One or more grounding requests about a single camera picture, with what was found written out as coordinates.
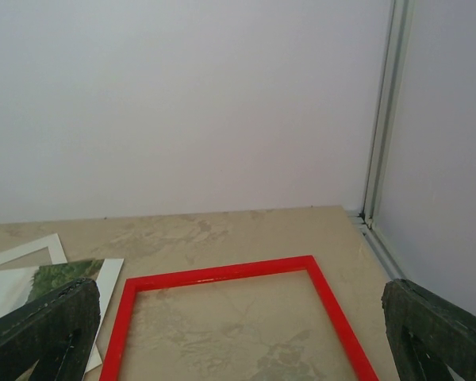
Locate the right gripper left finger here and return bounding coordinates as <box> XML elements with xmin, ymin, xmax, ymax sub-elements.
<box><xmin>0</xmin><ymin>278</ymin><xmax>100</xmax><ymax>380</ymax></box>

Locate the white passe-partout mat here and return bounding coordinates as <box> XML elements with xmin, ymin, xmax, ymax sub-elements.
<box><xmin>0</xmin><ymin>233</ymin><xmax>67</xmax><ymax>265</ymax></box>

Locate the right aluminium corner post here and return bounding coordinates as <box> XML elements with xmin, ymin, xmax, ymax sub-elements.
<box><xmin>359</xmin><ymin>1</ymin><xmax>415</xmax><ymax>279</ymax></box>

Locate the landscape photo with white mat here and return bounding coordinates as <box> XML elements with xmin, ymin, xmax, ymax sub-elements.
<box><xmin>0</xmin><ymin>259</ymin><xmax>123</xmax><ymax>380</ymax></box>

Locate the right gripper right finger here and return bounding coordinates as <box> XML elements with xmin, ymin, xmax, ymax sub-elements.
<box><xmin>382</xmin><ymin>279</ymin><xmax>476</xmax><ymax>380</ymax></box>

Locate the red wooden picture frame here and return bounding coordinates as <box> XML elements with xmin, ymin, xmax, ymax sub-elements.
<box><xmin>100</xmin><ymin>256</ymin><xmax>378</xmax><ymax>380</ymax></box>

